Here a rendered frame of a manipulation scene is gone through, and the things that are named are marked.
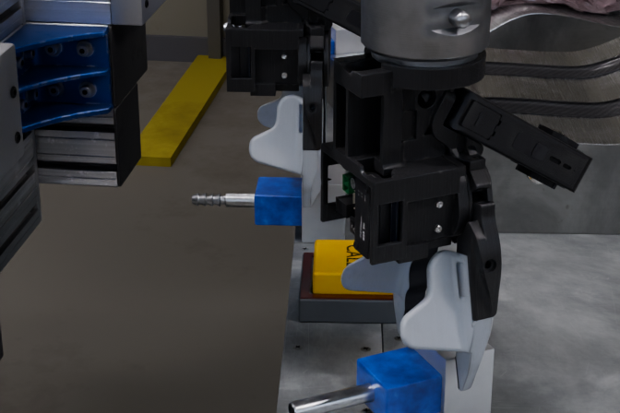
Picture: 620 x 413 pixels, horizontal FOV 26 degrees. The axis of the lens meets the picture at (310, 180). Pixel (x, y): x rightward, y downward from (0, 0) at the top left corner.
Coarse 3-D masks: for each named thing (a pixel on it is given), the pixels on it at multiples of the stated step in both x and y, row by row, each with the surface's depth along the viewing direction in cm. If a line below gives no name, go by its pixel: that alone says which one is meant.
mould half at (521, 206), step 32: (544, 64) 131; (576, 64) 131; (512, 96) 122; (544, 96) 122; (576, 96) 122; (608, 96) 122; (576, 128) 114; (608, 128) 115; (608, 160) 112; (512, 192) 113; (544, 192) 113; (576, 192) 113; (608, 192) 113; (512, 224) 114; (544, 224) 114; (576, 224) 114; (608, 224) 114
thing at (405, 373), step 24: (360, 360) 87; (384, 360) 87; (408, 360) 87; (432, 360) 86; (360, 384) 87; (384, 384) 84; (408, 384) 84; (432, 384) 85; (456, 384) 85; (480, 384) 86; (312, 408) 84; (336, 408) 84; (384, 408) 84; (408, 408) 85; (432, 408) 86; (456, 408) 86; (480, 408) 87
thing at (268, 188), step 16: (336, 176) 112; (256, 192) 113; (272, 192) 113; (288, 192) 113; (320, 192) 111; (336, 192) 111; (256, 208) 112; (272, 208) 112; (288, 208) 112; (304, 208) 112; (256, 224) 113; (272, 224) 113; (288, 224) 113; (304, 224) 112; (320, 224) 112; (336, 224) 112; (304, 240) 113
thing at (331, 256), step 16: (320, 240) 105; (336, 240) 105; (352, 240) 105; (320, 256) 102; (336, 256) 102; (352, 256) 102; (320, 272) 100; (336, 272) 100; (320, 288) 100; (336, 288) 100
